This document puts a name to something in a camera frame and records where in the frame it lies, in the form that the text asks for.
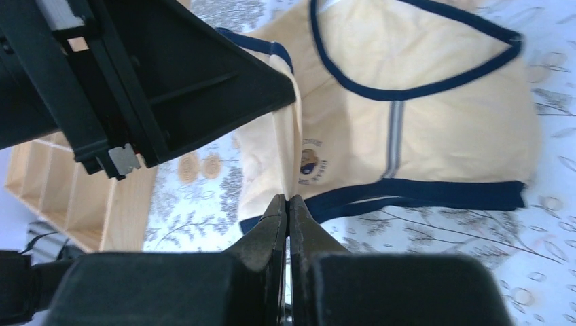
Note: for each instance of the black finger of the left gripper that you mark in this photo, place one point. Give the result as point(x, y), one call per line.
point(180, 83)

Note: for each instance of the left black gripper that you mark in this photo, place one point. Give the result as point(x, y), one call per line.
point(60, 72)

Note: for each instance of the beige cloth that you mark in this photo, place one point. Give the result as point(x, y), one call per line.
point(398, 103)

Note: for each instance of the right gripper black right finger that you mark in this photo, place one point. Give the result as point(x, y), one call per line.
point(308, 240)

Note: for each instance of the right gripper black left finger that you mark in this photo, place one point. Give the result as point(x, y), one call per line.
point(258, 281)

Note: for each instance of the wooden compartment tray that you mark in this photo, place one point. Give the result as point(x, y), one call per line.
point(96, 212)

